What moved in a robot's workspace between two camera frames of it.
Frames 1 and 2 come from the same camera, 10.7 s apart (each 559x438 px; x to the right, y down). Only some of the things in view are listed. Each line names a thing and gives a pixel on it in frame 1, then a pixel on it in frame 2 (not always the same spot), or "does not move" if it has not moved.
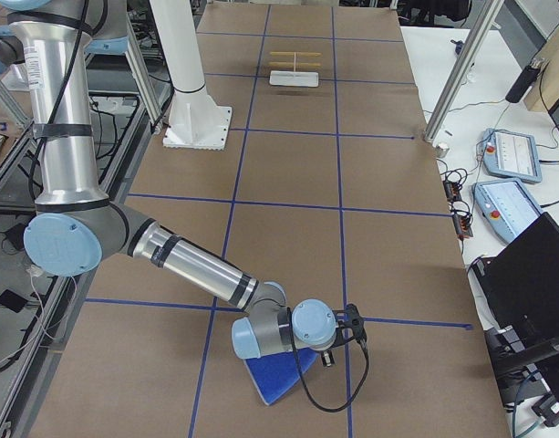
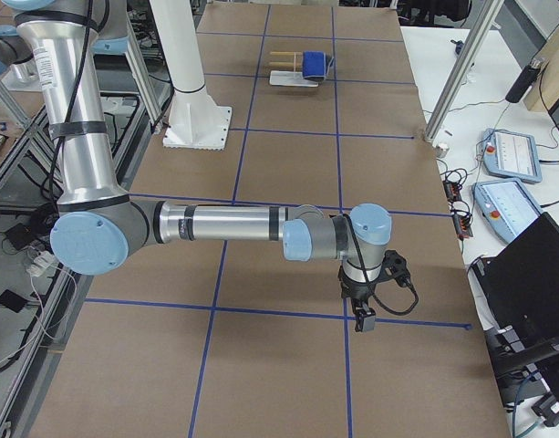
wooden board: (554, 77) does not move
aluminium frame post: (489, 14) does not move
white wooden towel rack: (294, 78) does not move
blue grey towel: (276, 373) → (315, 65)
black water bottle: (525, 81) does not move
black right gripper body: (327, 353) → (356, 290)
